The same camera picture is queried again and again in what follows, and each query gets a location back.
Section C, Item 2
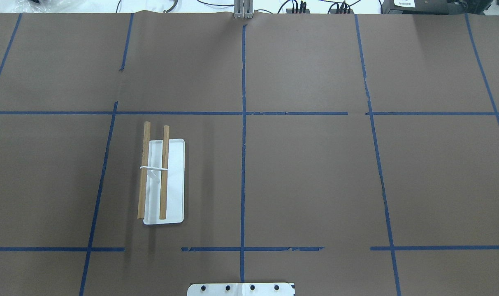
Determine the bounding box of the black box on table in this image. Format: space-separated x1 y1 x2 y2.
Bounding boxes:
381 0 492 15

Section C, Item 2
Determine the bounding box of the aluminium frame post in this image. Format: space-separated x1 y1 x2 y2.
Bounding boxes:
234 0 254 19

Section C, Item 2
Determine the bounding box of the white camera mast pedestal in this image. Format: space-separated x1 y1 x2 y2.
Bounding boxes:
187 282 296 296

